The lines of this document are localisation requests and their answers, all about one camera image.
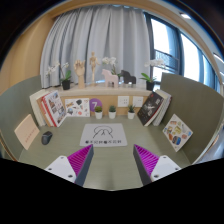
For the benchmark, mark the white orchid pot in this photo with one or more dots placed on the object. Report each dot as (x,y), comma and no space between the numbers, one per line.
(150,81)
(65,76)

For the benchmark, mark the white orchid right pot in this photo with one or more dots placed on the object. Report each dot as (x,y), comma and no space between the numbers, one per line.
(150,81)

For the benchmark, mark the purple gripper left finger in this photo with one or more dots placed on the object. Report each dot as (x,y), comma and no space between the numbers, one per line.
(73,168)

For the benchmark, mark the black cover book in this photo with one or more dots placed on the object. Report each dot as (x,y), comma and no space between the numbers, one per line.
(150,108)

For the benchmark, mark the red white illustrated book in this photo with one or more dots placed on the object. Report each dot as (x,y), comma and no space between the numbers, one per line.
(55,108)

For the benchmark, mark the wooden mannequin figure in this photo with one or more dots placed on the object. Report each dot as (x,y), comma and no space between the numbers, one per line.
(93,63)

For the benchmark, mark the wooden shelf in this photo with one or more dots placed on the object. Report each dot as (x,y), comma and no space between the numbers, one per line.
(107,95)

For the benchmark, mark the dark grey computer mouse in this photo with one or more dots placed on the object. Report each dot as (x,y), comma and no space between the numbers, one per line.
(46,137)

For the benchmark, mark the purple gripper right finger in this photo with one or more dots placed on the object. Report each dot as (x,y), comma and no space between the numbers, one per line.
(152,167)

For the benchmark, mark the white orchid middle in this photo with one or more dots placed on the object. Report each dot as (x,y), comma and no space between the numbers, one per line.
(111,61)

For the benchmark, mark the white illustrated card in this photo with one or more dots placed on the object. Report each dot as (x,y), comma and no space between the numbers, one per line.
(77,107)

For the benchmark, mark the small potted plant right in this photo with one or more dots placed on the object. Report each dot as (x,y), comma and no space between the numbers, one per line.
(131,111)

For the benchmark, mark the black horse figurine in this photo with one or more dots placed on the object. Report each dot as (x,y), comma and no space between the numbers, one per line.
(127,77)

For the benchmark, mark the colourful picture book right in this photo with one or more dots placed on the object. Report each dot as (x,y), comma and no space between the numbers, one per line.
(177,132)

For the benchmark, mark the pink horse figurine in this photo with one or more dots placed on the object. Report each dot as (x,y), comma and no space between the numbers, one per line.
(109,77)

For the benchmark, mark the white wall socket left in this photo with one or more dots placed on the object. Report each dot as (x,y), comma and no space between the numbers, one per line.
(123,101)

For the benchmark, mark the small potted plant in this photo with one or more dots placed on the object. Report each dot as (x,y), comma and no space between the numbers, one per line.
(112,112)
(98,112)
(131,111)

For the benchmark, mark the white wall socket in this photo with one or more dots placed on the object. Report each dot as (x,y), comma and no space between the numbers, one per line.
(137,101)
(123,101)

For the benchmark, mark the small potted plant left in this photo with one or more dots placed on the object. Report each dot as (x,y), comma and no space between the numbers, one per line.
(98,112)

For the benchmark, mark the white upright book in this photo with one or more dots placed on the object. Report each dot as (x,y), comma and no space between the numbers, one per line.
(36,109)

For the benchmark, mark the wooden hand model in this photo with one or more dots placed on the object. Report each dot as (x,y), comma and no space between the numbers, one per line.
(79,67)

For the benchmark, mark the purple round number sign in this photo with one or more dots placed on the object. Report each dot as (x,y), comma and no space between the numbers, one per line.
(94,102)

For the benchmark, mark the white orchid left pot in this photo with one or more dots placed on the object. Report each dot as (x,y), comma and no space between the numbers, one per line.
(65,76)

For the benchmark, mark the white wall socket right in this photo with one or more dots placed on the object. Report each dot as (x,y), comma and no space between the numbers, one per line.
(137,101)

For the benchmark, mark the white book behind black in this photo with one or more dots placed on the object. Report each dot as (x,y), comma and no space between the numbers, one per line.
(166,102)

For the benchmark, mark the small potted plant middle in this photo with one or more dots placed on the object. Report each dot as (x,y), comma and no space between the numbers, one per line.
(112,112)

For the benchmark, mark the grey printed mouse pad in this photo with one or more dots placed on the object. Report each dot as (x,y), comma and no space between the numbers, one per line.
(103,135)

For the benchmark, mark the grey curtain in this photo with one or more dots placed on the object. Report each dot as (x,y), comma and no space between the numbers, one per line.
(104,31)

